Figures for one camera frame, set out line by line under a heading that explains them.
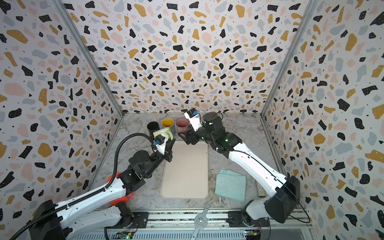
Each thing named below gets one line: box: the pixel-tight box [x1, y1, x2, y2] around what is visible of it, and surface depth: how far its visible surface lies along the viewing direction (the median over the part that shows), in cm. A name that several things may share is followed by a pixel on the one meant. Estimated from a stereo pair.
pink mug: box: [176, 117, 190, 133], surface depth 104 cm
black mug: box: [147, 121, 160, 141], surface depth 104 cm
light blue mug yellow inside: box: [161, 118, 175, 133], surface depth 105 cm
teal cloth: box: [215, 168, 247, 202], surface depth 86 cm
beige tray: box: [159, 141, 209, 200], surface depth 86 cm
